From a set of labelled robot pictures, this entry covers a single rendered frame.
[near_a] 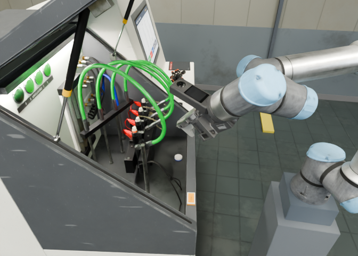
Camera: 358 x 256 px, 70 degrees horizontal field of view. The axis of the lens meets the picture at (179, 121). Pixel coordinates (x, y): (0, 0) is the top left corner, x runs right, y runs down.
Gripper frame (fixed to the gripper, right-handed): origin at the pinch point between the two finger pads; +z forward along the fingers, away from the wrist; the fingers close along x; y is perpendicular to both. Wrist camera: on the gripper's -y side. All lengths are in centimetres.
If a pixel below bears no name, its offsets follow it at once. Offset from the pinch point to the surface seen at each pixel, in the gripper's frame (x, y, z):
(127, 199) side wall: -23.5, 7.0, 13.7
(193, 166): 8.6, 22.4, 32.2
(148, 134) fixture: 11, 0, 49
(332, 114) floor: 238, 147, 121
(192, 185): 0.0, 25.4, 26.7
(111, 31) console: 28, -47, 39
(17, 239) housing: -54, -6, 52
